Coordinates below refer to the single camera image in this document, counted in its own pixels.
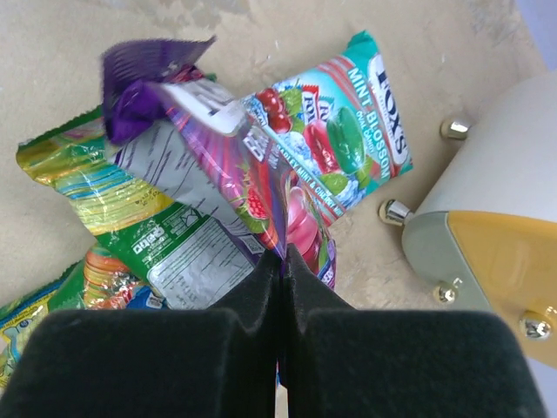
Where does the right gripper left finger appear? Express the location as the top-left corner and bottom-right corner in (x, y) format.
(1, 253), (281, 417)

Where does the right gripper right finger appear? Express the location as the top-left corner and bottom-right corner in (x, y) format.
(280, 246), (546, 417)

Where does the green yellow candy packet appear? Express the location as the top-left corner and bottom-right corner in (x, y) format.
(1, 260), (84, 391)

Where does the teal mint candy packet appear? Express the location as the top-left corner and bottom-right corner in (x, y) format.
(242, 31), (413, 225)

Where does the round mini drawer cabinet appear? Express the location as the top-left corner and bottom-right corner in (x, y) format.
(379, 72), (556, 367)

